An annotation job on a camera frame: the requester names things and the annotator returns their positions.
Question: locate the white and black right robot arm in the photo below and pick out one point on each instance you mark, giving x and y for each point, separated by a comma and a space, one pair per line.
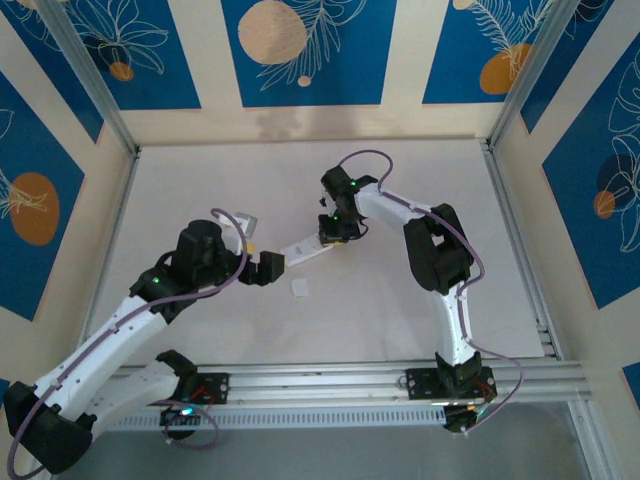
390, 207

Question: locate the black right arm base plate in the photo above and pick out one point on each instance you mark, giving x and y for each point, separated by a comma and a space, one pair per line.
420, 382

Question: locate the black controller board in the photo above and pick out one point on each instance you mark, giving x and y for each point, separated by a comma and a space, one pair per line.
175, 415
457, 422

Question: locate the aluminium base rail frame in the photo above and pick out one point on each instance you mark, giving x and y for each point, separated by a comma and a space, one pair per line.
320, 380

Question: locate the aluminium table side rail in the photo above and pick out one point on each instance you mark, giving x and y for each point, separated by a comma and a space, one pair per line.
504, 200
126, 190

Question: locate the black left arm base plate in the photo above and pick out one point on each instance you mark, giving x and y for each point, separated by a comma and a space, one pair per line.
217, 387

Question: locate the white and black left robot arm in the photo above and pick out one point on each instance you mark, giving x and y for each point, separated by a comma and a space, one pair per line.
100, 345

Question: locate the aluminium upright post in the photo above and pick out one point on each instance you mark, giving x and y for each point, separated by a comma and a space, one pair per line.
540, 60
90, 65

